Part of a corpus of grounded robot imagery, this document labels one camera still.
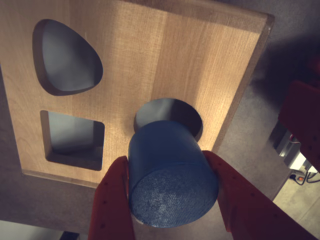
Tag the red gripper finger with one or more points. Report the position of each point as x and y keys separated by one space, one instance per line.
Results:
x=250 y=215
x=111 y=202

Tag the blue cylinder block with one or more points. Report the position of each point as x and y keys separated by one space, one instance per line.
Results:
x=170 y=180

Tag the wooden shape sorter box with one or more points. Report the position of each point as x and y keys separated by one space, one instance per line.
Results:
x=175 y=62

